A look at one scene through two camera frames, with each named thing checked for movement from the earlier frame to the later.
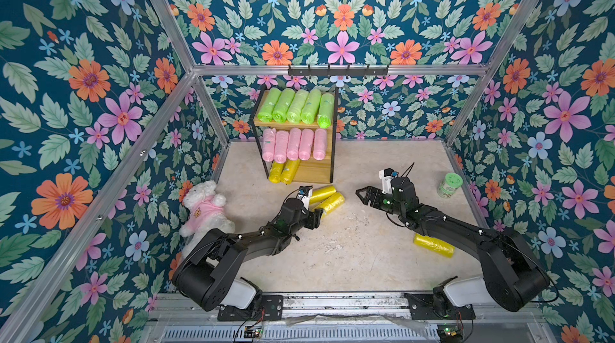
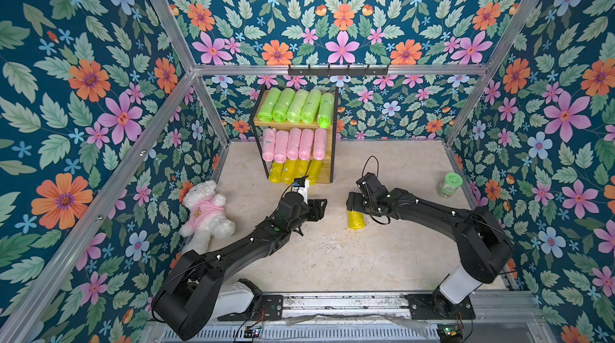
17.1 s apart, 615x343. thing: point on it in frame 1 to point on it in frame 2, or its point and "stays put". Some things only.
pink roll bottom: [319, 146] stays put
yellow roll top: [319, 194] to [314, 171]
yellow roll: [331, 203] to [300, 168]
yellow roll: [434, 245] to [355, 220]
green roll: [280, 110] stays put
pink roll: [268, 144] stays put
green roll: [311, 106] stays put
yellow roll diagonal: [275, 171] stays put
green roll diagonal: [326, 109] stays put
